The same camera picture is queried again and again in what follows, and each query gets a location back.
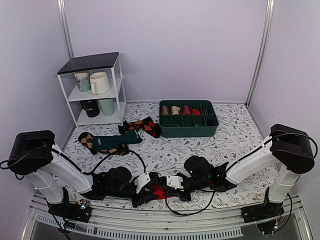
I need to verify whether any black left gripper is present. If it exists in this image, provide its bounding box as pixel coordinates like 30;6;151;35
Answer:
106;182;159;209

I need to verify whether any red sock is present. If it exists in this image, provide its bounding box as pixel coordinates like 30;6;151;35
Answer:
192;108;201;116
151;184;171;200

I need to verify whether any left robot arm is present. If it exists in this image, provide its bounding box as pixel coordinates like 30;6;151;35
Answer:
6;130;162;217

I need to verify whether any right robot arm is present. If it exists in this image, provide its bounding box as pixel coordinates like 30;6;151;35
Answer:
165;123;319;218

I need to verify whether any dark teal sock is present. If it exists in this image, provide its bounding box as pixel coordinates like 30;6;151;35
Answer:
91;130;143;151

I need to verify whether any black orange argyle sock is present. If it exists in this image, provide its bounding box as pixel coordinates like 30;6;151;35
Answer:
118;116;161;138

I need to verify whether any green divided organizer box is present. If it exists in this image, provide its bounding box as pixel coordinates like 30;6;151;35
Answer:
159;100;219;138

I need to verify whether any tan rolled sock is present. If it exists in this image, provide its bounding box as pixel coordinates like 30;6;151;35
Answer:
161;105;170;116

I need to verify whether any brown argyle sock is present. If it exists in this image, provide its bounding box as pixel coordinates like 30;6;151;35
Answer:
78;132;129;155

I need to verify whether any beige rolled sock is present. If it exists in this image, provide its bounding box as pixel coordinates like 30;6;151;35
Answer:
171;105;181;116

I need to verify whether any maroon rolled sock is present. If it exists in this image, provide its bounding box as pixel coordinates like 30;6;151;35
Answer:
182;105;192;116

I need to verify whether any red rolled sock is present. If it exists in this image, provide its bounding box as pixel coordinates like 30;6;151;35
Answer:
192;108;201;116

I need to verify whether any floral table cloth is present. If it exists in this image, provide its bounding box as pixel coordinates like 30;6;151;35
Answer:
63;104;277;212

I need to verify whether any mint green mug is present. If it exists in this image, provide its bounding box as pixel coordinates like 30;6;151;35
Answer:
98;98;114;117

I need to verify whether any black mug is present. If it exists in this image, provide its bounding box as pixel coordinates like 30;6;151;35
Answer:
80;99;100;118

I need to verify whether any cream mug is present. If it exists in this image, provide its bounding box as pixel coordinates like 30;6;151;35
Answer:
89;72;110;95

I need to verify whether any white shelf rack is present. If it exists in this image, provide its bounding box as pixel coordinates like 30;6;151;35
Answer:
57;52;127;128

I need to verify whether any teal patterned mug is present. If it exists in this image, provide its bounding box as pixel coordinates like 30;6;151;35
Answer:
73;71;91;93

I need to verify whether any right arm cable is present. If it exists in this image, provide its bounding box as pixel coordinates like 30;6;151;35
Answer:
164;187;217;216

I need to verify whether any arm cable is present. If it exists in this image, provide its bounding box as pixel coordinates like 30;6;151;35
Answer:
164;187;217;216
82;149;147;176

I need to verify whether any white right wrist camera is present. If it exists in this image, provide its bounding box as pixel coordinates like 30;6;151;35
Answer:
166;175;184;190

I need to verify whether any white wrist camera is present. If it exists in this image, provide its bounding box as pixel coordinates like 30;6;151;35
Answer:
166;175;184;190
133;172;151;194

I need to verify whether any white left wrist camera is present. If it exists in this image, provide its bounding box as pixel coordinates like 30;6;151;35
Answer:
133;172;151;194

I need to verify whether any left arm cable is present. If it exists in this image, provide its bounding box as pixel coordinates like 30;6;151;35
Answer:
82;149;147;176

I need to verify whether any aluminium front rail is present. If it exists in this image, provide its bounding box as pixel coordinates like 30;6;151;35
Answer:
21;193;313;240

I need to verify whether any left aluminium corner post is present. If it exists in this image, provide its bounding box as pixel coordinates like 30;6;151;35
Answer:
56;0;74;59

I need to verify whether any aluminium corner post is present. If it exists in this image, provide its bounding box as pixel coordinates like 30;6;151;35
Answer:
56;0;74;59
245;0;275;108

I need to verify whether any right aluminium corner post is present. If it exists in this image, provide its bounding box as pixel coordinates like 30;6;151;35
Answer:
245;0;275;108

